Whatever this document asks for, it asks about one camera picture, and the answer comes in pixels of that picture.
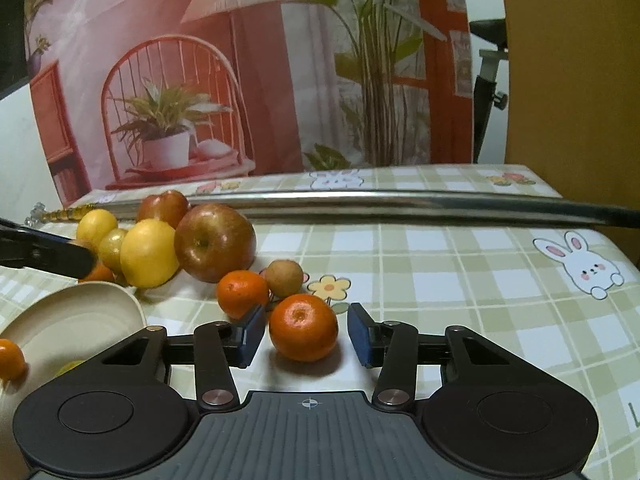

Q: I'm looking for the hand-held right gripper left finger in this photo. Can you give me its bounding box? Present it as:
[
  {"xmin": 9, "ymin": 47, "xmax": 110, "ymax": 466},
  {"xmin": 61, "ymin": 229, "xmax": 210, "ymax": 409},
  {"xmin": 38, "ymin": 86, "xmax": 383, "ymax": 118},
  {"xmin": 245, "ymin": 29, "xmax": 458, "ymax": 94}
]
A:
[{"xmin": 87, "ymin": 304, "xmax": 266, "ymax": 411}]

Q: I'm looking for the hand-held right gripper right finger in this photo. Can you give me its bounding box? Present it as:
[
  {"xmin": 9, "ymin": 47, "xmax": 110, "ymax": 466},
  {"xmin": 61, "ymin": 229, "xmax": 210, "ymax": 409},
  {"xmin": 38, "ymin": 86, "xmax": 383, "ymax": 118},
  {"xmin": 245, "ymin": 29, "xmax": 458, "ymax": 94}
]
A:
[{"xmin": 347, "ymin": 303, "xmax": 521, "ymax": 413}]

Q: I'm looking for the orange mandarin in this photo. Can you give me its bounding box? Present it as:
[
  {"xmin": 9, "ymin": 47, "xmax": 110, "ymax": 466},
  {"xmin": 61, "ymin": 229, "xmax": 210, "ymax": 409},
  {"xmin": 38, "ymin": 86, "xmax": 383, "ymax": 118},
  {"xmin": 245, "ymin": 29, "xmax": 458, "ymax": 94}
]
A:
[
  {"xmin": 216, "ymin": 270, "xmax": 271, "ymax": 321},
  {"xmin": 0, "ymin": 338, "xmax": 27, "ymax": 381},
  {"xmin": 269, "ymin": 294, "xmax": 339, "ymax": 363},
  {"xmin": 79, "ymin": 261, "xmax": 117, "ymax": 284}
]

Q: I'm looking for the orange fruit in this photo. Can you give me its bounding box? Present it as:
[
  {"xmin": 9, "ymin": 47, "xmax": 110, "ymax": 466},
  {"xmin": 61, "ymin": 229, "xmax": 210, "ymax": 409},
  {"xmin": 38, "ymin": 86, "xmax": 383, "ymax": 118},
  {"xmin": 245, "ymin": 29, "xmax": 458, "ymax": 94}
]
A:
[{"xmin": 0, "ymin": 281, "xmax": 147, "ymax": 480}]

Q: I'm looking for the red apple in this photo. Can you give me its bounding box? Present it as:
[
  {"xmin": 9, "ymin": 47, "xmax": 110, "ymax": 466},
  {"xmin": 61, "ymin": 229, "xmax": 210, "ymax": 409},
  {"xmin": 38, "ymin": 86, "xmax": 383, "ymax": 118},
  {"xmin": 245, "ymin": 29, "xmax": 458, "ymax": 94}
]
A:
[{"xmin": 136, "ymin": 190, "xmax": 191, "ymax": 231}]

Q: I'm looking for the yellow lemon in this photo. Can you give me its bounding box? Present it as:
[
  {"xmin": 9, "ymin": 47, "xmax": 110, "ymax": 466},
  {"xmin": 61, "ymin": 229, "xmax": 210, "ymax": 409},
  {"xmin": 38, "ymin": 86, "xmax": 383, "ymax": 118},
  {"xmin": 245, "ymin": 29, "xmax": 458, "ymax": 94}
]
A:
[
  {"xmin": 76, "ymin": 208, "xmax": 119, "ymax": 253},
  {"xmin": 119, "ymin": 219, "xmax": 181, "ymax": 289}
]

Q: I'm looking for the small yellow-green lemon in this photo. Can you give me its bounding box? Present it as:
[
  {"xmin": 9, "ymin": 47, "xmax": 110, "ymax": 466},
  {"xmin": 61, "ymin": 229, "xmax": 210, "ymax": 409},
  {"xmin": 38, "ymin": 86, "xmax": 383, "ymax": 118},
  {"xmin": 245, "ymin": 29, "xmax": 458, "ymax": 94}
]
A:
[{"xmin": 98, "ymin": 228, "xmax": 130, "ymax": 272}]

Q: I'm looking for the brown round fruit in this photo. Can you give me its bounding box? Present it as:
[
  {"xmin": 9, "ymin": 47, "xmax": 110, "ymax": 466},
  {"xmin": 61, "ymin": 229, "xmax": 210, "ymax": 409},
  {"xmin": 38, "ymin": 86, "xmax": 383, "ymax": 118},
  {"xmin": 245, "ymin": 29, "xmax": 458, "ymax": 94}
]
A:
[
  {"xmin": 264, "ymin": 259, "xmax": 305, "ymax": 298},
  {"xmin": 174, "ymin": 203, "xmax": 257, "ymax": 284}
]

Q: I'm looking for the left brown round fruit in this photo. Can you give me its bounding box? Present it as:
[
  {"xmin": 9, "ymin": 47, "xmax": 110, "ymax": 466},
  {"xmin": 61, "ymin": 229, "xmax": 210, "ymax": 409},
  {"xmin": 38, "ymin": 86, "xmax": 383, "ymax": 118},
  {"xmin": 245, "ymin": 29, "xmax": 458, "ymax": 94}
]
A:
[{"xmin": 174, "ymin": 203, "xmax": 257, "ymax": 284}]

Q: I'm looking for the checked bunny tablecloth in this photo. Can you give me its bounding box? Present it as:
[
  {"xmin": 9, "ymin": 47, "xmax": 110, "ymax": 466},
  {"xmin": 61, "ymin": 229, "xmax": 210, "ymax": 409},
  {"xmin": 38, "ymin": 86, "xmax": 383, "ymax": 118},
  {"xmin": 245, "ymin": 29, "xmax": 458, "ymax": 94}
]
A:
[{"xmin": 0, "ymin": 162, "xmax": 640, "ymax": 480}]

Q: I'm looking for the yellow-green fruit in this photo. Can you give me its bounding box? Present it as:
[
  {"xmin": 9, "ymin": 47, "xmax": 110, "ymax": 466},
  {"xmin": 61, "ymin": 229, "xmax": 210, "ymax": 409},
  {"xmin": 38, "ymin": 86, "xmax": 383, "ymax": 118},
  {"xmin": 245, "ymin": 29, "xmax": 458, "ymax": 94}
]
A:
[{"xmin": 54, "ymin": 359, "xmax": 87, "ymax": 379}]

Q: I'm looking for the telescopic metal pole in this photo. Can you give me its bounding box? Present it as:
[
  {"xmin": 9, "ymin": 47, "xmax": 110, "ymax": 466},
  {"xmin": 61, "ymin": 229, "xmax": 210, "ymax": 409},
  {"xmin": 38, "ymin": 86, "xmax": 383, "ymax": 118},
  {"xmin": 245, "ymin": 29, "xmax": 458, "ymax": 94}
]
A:
[{"xmin": 25, "ymin": 188, "xmax": 640, "ymax": 229}]

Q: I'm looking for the printed room backdrop cloth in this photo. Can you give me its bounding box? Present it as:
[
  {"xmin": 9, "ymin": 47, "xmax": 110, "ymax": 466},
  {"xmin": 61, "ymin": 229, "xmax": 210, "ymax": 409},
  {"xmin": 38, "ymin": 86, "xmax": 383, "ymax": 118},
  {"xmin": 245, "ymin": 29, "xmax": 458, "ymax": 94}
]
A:
[{"xmin": 24, "ymin": 0, "xmax": 474, "ymax": 196}]

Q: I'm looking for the wooden panel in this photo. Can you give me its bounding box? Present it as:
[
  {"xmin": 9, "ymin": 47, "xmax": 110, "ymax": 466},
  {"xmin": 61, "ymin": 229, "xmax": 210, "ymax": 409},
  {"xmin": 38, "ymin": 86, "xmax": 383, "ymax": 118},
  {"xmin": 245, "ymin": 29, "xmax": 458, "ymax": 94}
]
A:
[{"xmin": 495, "ymin": 0, "xmax": 640, "ymax": 267}]

